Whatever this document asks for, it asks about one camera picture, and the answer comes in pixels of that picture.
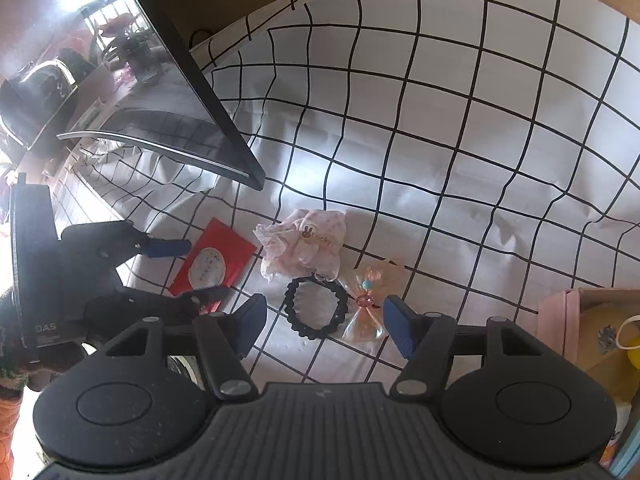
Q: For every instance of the black computer monitor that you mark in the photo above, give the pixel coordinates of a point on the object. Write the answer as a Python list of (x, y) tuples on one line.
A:
[(150, 110)]

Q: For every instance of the pink lace scrunchie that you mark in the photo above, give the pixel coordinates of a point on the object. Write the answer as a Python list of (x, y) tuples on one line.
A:
[(300, 250)]

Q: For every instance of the pink cardboard box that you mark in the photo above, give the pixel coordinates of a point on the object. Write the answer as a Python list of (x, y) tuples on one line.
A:
[(555, 320)]

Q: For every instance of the clear bow hair clip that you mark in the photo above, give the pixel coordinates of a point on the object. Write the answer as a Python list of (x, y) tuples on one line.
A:
[(367, 280)]

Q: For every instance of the red packet with round label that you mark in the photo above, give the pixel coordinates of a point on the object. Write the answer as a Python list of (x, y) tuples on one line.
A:
[(220, 250)]

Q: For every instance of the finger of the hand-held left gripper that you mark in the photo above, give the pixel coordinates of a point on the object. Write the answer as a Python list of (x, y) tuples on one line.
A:
[(165, 248), (200, 300)]

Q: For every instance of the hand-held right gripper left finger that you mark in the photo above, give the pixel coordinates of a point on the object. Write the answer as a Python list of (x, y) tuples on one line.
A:
[(252, 321)]

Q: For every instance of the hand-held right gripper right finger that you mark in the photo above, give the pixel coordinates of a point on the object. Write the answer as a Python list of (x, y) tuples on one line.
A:
[(397, 325)]

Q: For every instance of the white black checkered cloth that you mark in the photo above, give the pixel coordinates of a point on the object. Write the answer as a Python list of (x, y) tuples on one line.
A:
[(450, 135)]

